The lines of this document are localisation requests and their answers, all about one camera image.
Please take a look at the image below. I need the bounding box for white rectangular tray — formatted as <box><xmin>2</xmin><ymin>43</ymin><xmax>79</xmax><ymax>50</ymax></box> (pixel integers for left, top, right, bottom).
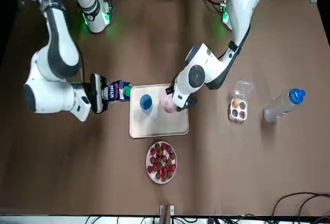
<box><xmin>128</xmin><ymin>84</ymin><xmax>190</xmax><ymax>139</ymax></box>

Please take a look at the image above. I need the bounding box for blue cup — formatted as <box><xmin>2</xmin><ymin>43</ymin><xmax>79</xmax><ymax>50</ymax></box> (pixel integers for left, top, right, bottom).
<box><xmin>139</xmin><ymin>94</ymin><xmax>154</xmax><ymax>114</ymax></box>

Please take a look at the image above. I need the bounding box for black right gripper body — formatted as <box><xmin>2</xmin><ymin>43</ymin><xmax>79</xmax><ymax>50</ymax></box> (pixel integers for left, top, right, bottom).
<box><xmin>91</xmin><ymin>73</ymin><xmax>108</xmax><ymax>114</ymax></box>

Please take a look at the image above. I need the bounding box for aluminium camera post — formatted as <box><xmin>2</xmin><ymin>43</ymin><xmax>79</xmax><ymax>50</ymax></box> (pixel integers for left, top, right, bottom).
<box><xmin>159</xmin><ymin>204</ymin><xmax>174</xmax><ymax>224</ymax></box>

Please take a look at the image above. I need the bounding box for white plate of strawberries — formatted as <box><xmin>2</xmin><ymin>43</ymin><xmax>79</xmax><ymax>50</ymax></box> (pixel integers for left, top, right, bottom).
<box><xmin>145</xmin><ymin>141</ymin><xmax>178</xmax><ymax>184</ymax></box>

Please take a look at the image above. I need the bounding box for pink bowl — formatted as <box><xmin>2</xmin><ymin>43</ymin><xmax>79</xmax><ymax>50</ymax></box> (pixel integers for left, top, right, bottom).
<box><xmin>160</xmin><ymin>93</ymin><xmax>178</xmax><ymax>114</ymax></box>

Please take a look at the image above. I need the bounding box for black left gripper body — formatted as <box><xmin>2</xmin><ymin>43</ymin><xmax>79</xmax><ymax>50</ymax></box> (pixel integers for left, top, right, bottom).
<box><xmin>175</xmin><ymin>95</ymin><xmax>199</xmax><ymax>113</ymax></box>

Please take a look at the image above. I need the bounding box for clear bottle with blue cap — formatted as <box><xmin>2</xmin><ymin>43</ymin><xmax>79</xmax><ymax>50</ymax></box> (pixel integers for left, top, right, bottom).
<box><xmin>262</xmin><ymin>88</ymin><xmax>306</xmax><ymax>123</ymax></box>

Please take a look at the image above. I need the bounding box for clear plastic egg carton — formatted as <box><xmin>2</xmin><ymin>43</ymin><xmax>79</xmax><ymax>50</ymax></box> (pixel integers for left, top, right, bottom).
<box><xmin>228</xmin><ymin>80</ymin><xmax>253</xmax><ymax>124</ymax></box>

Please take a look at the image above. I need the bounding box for blue white milk carton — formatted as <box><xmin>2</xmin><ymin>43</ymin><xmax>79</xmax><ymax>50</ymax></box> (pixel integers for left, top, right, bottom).
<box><xmin>104</xmin><ymin>79</ymin><xmax>133</xmax><ymax>103</ymax></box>

